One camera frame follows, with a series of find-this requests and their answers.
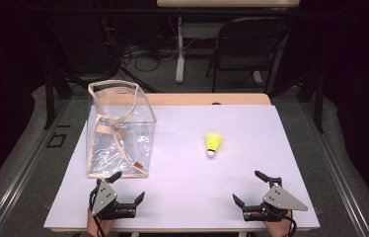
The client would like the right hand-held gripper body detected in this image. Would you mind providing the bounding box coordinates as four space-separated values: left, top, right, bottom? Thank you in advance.
243 177 309 222

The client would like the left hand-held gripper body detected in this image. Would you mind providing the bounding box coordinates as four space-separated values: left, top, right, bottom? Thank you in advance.
89 179 137 221

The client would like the clear plastic bag beige trim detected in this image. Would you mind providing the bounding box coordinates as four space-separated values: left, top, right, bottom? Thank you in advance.
86 79 158 179

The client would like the yellow shuttlecock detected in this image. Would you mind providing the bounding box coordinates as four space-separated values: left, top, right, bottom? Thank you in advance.
205 132 224 158

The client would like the person's left hand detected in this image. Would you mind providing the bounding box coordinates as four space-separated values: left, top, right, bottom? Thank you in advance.
86 207 116 236

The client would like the person's right hand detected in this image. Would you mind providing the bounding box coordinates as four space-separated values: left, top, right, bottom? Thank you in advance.
262 210 294 237

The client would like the white table board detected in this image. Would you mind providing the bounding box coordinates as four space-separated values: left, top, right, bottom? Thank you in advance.
43 104 321 231

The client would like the wooden table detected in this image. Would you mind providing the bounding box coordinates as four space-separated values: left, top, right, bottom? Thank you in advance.
48 93 319 234

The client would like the black folding chair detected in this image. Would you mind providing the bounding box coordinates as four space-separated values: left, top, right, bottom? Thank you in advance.
205 17 291 94

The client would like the white-legged desk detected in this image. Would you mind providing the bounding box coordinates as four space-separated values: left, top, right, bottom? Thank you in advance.
156 0 301 85

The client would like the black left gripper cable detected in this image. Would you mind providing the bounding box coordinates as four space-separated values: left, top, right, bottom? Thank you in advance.
88 188 107 237

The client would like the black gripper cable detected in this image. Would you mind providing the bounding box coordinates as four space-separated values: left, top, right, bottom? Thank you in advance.
88 188 107 237
283 210 299 237

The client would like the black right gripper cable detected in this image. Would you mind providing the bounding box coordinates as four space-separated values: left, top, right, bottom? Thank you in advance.
283 210 299 237

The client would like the metal floor rail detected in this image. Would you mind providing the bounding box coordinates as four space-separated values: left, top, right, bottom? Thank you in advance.
0 98 72 237
300 98 369 237

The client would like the black frame post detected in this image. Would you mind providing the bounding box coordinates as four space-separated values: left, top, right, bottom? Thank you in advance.
43 69 56 130

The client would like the tangle of floor cables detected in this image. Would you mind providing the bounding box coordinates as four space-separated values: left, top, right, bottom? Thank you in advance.
118 41 181 73

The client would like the black frame crossbar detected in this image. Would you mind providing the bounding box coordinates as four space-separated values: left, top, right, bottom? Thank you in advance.
24 7 345 18

